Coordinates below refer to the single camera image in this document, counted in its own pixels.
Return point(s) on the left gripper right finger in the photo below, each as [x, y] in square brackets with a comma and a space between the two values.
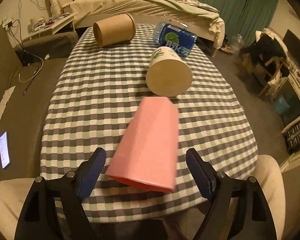
[252, 219]

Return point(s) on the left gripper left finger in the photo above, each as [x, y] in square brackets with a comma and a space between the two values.
[38, 218]

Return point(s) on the pink faceted cup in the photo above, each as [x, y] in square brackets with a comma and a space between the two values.
[146, 156]

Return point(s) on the white paper cup with print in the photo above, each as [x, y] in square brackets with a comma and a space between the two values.
[168, 75]

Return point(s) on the brown cardboard cup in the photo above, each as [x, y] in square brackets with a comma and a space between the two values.
[116, 29]

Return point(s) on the smartphone with lit screen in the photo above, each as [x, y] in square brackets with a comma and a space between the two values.
[4, 153]

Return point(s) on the black plastic crate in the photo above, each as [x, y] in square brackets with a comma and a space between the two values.
[292, 138]

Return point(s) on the white folded paper strip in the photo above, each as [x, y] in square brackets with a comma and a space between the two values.
[5, 98]

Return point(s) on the blue plastic basket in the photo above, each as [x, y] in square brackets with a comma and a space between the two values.
[281, 105]

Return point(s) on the checkered tablecloth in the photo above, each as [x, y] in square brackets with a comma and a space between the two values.
[101, 92]

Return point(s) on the grey sofa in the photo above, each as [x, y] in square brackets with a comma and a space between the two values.
[24, 115]

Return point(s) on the chair with clothes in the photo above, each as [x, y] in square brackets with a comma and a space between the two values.
[267, 58]

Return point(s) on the black television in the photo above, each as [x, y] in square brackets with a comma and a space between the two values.
[292, 43]

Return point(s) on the large water jug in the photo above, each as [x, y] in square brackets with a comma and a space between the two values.
[236, 43]

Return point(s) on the white bedside table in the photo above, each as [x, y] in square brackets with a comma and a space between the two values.
[55, 27]

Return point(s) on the green curtain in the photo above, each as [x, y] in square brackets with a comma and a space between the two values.
[244, 17]

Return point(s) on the wall power strip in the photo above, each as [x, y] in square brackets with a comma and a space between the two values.
[6, 23]

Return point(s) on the bed with white frame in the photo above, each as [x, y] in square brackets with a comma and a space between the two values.
[205, 24]

